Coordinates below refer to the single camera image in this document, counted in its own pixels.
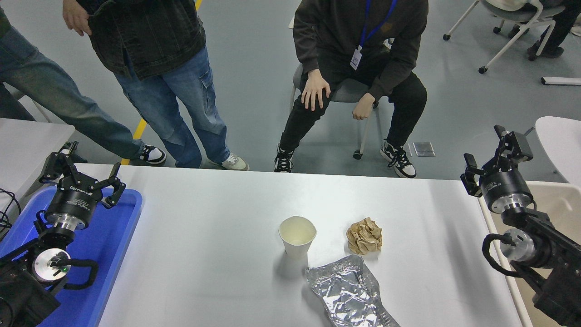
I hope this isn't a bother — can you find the white paper cup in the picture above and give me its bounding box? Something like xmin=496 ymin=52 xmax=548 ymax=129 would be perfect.
xmin=278 ymin=216 xmax=317 ymax=260

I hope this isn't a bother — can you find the blue plastic tray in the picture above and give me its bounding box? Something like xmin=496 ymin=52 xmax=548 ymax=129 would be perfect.
xmin=0 ymin=186 xmax=143 ymax=327

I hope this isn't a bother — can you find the seated person's right hand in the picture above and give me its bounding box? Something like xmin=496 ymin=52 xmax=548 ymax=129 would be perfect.
xmin=301 ymin=69 xmax=331 ymax=111

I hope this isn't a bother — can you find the black cable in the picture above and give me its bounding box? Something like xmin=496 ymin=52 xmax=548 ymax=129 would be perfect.
xmin=0 ymin=188 xmax=22 ymax=237

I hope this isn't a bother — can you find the seated person's left hand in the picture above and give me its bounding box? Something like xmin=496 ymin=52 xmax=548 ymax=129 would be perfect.
xmin=352 ymin=93 xmax=376 ymax=121

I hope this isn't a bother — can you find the blue lanyard with badge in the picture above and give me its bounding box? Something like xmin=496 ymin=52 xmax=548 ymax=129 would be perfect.
xmin=350 ymin=0 xmax=398 ymax=71

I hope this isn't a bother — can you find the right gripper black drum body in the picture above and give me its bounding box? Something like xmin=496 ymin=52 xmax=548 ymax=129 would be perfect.
xmin=479 ymin=168 xmax=534 ymax=212

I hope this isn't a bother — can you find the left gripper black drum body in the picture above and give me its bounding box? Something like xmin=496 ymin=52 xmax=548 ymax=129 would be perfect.
xmin=44 ymin=177 xmax=102 ymax=223

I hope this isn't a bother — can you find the seated person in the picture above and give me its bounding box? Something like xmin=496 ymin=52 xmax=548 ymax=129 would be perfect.
xmin=274 ymin=0 xmax=429 ymax=178

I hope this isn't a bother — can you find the white-framed office chair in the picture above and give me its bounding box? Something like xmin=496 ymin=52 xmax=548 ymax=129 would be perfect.
xmin=443 ymin=0 xmax=558 ymax=74

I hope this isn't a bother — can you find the standing person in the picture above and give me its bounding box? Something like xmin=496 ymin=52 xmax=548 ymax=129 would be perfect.
xmin=0 ymin=7 xmax=167 ymax=166
xmin=62 ymin=0 xmax=250 ymax=172

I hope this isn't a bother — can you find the white bar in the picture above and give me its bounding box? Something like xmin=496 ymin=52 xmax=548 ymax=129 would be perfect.
xmin=541 ymin=76 xmax=581 ymax=86

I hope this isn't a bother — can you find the standing person's right hand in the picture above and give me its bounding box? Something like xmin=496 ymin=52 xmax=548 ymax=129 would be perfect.
xmin=62 ymin=0 xmax=92 ymax=37

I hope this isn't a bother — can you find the white side table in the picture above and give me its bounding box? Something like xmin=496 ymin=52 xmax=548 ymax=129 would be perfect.
xmin=0 ymin=118 xmax=76 ymax=214

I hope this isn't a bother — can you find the large pale bin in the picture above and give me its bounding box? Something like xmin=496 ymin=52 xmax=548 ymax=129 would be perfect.
xmin=477 ymin=181 xmax=581 ymax=327

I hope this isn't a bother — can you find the silver foil tray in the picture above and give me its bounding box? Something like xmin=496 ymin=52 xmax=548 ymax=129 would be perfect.
xmin=305 ymin=254 xmax=401 ymax=327

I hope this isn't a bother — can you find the grey chair with white legs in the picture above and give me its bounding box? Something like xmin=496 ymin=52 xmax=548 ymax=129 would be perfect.
xmin=289 ymin=63 xmax=385 ymax=160

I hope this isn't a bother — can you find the tan paper ball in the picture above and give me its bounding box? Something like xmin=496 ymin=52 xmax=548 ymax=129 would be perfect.
xmin=346 ymin=217 xmax=383 ymax=255

